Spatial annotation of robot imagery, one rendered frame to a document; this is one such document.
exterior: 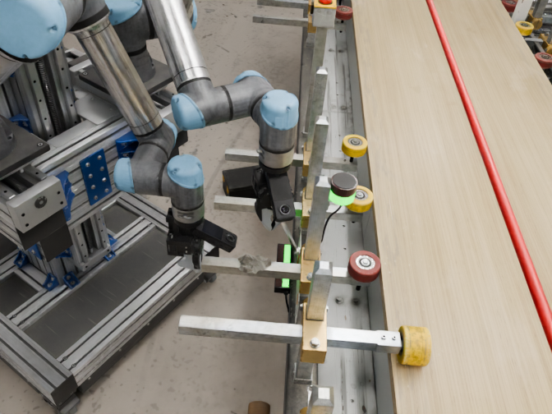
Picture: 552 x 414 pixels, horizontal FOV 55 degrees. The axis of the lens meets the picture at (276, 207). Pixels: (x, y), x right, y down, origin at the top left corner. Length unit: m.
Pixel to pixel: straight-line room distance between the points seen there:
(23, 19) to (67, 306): 1.36
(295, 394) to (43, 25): 0.96
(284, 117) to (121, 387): 1.43
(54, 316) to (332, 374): 1.11
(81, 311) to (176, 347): 0.40
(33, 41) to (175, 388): 1.48
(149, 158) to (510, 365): 0.91
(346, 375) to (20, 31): 1.10
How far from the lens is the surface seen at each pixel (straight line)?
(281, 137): 1.06
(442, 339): 1.27
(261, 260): 1.36
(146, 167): 1.18
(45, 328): 2.13
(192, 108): 1.07
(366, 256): 1.36
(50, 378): 2.00
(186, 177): 1.13
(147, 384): 2.17
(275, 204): 1.12
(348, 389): 1.47
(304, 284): 1.33
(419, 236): 1.46
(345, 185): 1.19
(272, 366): 2.18
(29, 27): 1.01
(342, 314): 1.59
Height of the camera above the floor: 1.91
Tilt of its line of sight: 44 degrees down
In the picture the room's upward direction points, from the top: 5 degrees clockwise
